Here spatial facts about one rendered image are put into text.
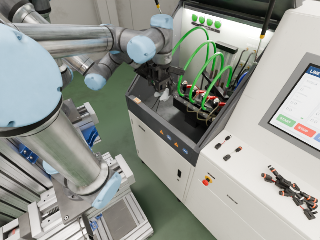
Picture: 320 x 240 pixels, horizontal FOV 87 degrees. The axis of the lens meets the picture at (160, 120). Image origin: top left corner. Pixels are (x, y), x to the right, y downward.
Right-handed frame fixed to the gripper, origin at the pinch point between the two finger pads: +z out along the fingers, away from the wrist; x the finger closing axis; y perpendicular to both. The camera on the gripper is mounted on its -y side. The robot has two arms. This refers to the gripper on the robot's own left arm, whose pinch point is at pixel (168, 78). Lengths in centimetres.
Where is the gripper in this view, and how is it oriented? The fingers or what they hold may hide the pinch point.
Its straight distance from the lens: 97.1
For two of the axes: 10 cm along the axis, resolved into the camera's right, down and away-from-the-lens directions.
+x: 4.8, 4.7, -7.4
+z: 6.9, 3.3, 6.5
